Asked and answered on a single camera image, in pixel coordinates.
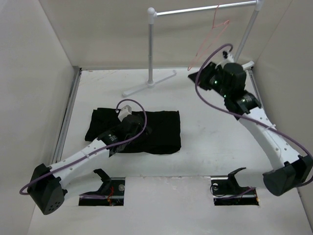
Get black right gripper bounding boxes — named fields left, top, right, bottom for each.
left=188, top=61, right=231, bottom=99

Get black trousers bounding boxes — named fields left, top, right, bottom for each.
left=85, top=108, right=181, bottom=155

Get pink clothes hanger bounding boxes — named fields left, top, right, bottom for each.
left=187, top=4, right=230, bottom=71

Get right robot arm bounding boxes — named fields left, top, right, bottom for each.
left=188, top=62, right=313, bottom=196

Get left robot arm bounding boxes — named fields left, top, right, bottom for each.
left=27, top=114, right=147, bottom=215

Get white clothes rack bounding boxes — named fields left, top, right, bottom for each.
left=122, top=0, right=264, bottom=97

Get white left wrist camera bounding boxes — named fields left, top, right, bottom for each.
left=118, top=105, right=132, bottom=122

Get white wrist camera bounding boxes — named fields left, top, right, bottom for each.
left=118, top=105, right=132, bottom=122
left=216, top=50, right=234, bottom=68

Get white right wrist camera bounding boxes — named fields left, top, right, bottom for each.
left=216, top=50, right=234, bottom=68

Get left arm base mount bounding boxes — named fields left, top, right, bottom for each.
left=78, top=178, right=126, bottom=207

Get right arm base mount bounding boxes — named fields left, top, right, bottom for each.
left=210, top=167, right=259, bottom=206

